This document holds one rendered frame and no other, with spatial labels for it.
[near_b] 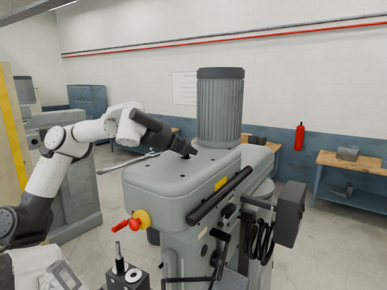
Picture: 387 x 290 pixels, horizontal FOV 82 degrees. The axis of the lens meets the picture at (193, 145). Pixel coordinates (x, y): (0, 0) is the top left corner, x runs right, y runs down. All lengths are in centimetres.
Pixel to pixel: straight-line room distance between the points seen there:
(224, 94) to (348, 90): 405
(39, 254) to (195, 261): 50
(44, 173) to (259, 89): 462
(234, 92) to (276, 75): 409
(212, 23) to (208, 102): 483
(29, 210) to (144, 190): 37
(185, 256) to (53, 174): 53
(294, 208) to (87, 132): 77
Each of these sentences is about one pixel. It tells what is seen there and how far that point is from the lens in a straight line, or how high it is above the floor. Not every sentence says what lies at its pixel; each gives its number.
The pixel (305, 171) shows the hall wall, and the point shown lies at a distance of 516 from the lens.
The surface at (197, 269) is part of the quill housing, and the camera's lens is 95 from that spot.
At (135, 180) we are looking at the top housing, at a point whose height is 187.
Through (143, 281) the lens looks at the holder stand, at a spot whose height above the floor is 112.
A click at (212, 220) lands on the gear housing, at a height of 167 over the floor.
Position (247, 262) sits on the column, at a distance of 141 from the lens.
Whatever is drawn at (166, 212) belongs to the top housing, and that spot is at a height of 181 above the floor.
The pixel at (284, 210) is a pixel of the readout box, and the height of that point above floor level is 168.
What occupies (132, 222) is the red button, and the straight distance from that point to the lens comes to 69.
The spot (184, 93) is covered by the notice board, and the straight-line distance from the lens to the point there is 599.
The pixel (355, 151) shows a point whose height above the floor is 106.
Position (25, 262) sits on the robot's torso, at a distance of 85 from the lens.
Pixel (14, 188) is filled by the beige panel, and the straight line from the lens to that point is 240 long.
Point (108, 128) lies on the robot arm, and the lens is 72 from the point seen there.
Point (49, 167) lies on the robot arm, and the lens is 84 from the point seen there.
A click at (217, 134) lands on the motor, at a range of 91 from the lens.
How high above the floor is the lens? 216
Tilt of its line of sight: 16 degrees down
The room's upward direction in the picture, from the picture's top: straight up
